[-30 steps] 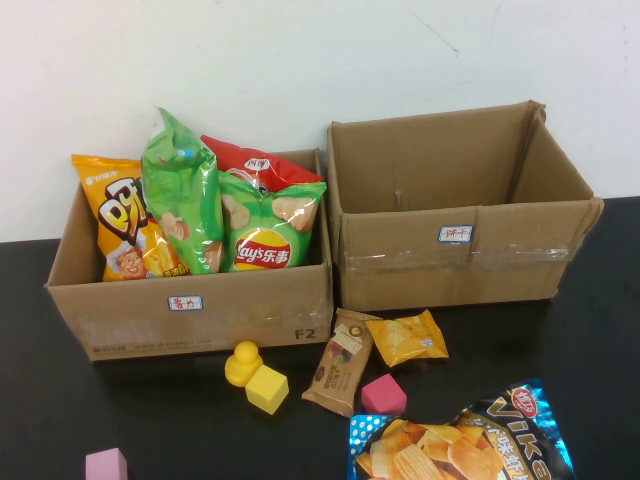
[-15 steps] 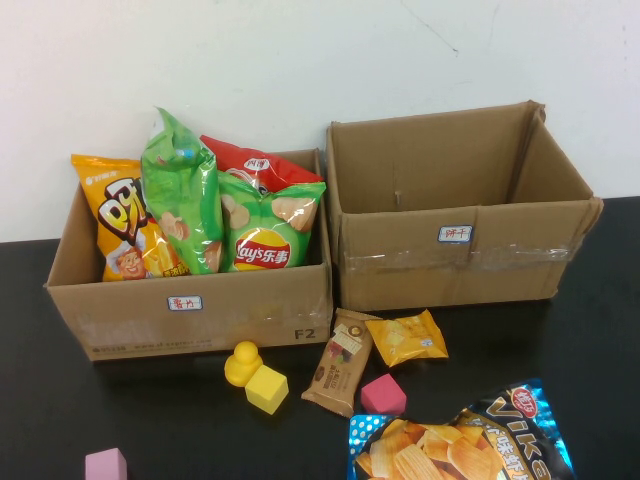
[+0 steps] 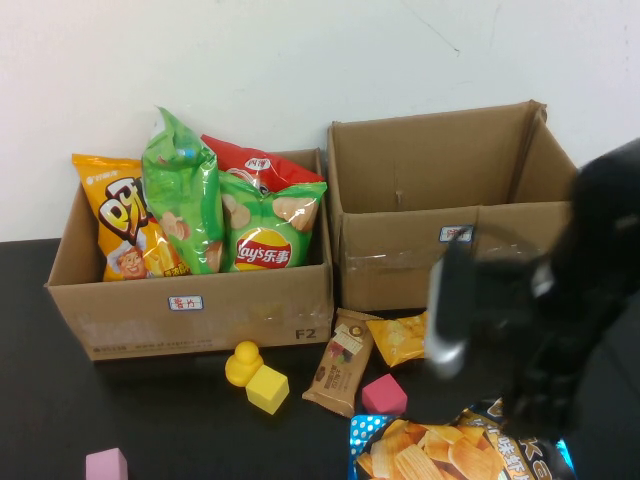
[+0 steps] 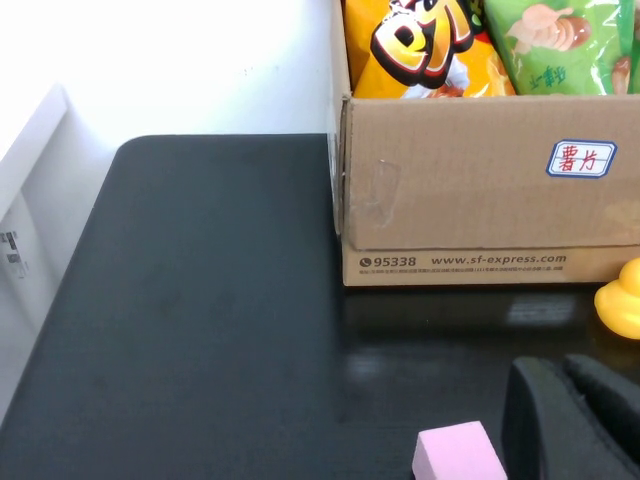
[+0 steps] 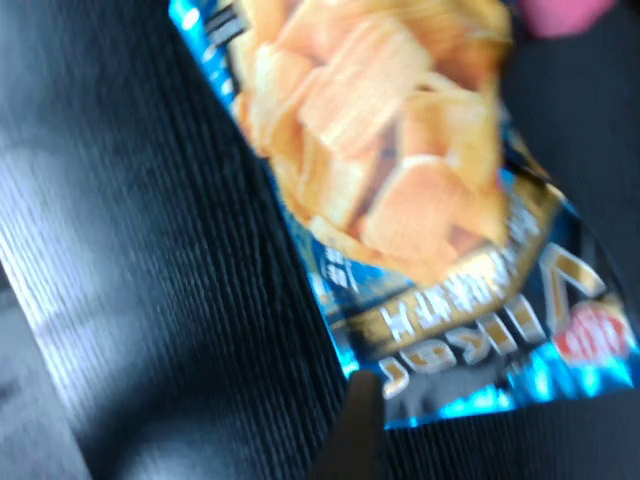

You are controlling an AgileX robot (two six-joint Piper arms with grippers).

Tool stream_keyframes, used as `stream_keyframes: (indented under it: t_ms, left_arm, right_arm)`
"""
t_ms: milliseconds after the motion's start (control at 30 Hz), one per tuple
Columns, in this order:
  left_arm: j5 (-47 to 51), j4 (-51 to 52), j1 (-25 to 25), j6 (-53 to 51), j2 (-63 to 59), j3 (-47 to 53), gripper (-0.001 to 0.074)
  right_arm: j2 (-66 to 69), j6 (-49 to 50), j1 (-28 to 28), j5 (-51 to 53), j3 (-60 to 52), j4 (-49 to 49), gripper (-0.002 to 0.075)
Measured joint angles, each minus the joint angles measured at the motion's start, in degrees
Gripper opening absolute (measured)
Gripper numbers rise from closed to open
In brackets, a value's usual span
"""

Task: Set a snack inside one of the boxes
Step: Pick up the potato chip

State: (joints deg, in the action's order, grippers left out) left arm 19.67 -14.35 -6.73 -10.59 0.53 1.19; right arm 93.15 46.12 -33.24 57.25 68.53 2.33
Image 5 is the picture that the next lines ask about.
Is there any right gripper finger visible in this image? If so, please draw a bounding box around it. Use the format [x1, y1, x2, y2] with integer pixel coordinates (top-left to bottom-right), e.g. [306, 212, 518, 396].
[307, 372, 387, 480]

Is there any blue Vika chips bag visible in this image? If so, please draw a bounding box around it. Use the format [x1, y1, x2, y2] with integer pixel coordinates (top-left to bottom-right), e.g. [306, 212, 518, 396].
[167, 0, 640, 431]

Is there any magenta foam cube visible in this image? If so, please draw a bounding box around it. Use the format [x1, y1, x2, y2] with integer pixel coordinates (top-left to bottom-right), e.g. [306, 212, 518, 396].
[519, 0, 619, 40]

